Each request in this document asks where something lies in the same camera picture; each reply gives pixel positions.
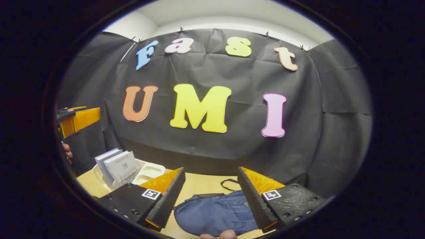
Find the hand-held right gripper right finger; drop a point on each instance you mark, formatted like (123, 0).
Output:
(255, 202)

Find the cream plastic bookshelf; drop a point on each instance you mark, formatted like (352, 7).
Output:
(151, 171)

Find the blue schoolbag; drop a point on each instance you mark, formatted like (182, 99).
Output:
(212, 212)

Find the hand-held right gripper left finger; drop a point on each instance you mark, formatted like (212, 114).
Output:
(169, 202)

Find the black backdrop cloth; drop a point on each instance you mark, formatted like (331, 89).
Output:
(239, 73)

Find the white printed book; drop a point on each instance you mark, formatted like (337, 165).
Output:
(123, 169)

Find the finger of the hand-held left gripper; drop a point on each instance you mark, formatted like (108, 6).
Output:
(83, 121)
(64, 114)

